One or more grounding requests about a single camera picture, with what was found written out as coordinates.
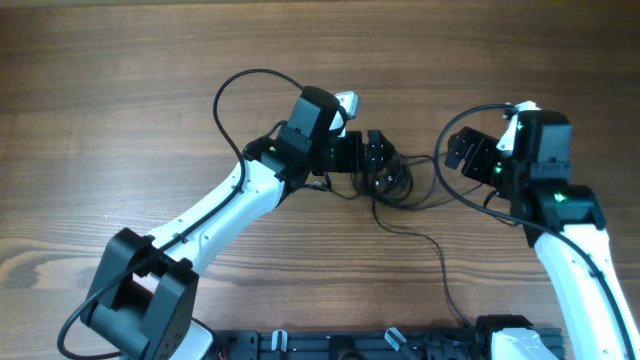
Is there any black USB cable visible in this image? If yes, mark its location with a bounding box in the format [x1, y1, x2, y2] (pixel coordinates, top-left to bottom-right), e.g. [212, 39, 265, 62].
[319, 149, 486, 329]

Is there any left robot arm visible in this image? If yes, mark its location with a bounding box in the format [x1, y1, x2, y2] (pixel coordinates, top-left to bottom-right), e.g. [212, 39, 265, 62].
[79, 86, 396, 359]

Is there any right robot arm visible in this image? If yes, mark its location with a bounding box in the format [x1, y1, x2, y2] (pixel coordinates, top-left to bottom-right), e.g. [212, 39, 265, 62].
[434, 104, 639, 359]

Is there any right camera black cable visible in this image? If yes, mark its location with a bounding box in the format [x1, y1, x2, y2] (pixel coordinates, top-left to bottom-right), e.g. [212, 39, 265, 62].
[432, 103, 639, 360]

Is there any camera black cable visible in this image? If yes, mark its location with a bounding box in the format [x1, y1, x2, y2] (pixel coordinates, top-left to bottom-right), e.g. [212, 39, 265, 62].
[56, 68, 304, 360]
[432, 103, 639, 360]

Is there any left camera black cable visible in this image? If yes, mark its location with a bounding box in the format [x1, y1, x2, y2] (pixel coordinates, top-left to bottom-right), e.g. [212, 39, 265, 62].
[56, 68, 304, 360]

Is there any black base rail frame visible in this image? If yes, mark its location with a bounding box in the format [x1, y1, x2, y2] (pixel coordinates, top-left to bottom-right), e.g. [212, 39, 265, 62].
[199, 327, 566, 360]

